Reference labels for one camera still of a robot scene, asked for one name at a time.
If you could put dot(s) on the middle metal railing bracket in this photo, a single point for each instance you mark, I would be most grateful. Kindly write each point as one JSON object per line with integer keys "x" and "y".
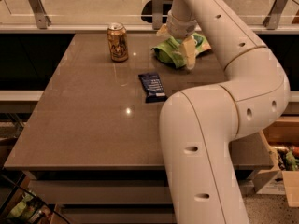
{"x": 157, "y": 14}

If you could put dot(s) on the blue snack bar wrapper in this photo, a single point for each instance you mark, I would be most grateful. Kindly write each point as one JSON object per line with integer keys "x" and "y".
{"x": 153, "y": 87}

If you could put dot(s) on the green rice chip bag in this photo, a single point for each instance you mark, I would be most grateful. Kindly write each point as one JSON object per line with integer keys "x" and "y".
{"x": 168, "y": 51}

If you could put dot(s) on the right metal railing bracket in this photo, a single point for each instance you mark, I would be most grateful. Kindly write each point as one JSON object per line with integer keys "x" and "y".
{"x": 271, "y": 21}

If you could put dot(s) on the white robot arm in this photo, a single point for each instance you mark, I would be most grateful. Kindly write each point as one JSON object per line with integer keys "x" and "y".
{"x": 198, "y": 124}

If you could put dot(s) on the green item in box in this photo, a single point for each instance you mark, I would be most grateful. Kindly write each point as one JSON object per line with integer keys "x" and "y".
{"x": 290, "y": 162}

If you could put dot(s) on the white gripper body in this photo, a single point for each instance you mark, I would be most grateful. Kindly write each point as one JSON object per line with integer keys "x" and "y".
{"x": 181, "y": 27}

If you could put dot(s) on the left metal railing bracket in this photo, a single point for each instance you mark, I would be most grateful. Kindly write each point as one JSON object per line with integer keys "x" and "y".
{"x": 41, "y": 17}

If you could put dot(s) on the metal railing bracket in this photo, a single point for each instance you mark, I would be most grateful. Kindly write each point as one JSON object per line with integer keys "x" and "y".
{"x": 271, "y": 21}
{"x": 157, "y": 14}
{"x": 41, "y": 17}

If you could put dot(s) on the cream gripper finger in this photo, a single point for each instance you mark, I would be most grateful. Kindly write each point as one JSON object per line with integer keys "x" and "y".
{"x": 187, "y": 50}
{"x": 163, "y": 31}

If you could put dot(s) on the gold soda can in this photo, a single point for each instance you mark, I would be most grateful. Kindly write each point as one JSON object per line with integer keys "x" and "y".
{"x": 117, "y": 42}

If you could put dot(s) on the grey table drawer unit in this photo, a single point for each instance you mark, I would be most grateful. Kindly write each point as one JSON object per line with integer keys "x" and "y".
{"x": 99, "y": 192}

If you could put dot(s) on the black office chair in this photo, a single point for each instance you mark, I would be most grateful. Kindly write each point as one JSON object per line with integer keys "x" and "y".
{"x": 146, "y": 14}

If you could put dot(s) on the green bag in bin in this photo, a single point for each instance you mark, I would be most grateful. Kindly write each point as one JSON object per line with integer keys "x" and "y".
{"x": 25, "y": 208}

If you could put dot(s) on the cardboard box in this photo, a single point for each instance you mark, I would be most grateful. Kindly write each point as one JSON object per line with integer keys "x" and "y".
{"x": 280, "y": 137}

